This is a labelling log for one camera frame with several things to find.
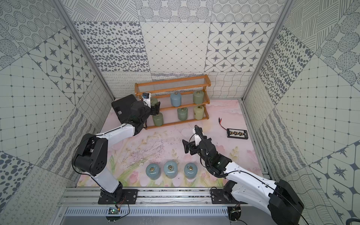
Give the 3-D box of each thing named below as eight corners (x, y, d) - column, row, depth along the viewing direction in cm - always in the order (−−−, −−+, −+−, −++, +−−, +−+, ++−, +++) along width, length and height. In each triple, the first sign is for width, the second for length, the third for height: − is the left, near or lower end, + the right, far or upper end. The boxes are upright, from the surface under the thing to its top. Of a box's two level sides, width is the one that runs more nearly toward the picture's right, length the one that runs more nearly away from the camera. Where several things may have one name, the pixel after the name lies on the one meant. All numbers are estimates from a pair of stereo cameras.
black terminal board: (227, 137, 100) (228, 136, 98) (226, 129, 104) (227, 128, 102) (247, 139, 99) (248, 138, 97) (246, 131, 103) (247, 129, 102)
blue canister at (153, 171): (148, 179, 82) (144, 175, 75) (150, 167, 86) (147, 162, 79) (160, 179, 82) (157, 175, 75) (161, 168, 86) (159, 162, 79)
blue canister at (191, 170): (184, 178, 82) (184, 174, 75) (184, 167, 86) (184, 162, 79) (196, 178, 82) (197, 174, 75) (196, 167, 86) (197, 162, 79)
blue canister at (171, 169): (165, 178, 82) (163, 174, 74) (166, 165, 87) (164, 160, 79) (177, 178, 82) (176, 174, 74) (178, 165, 87) (177, 160, 79)
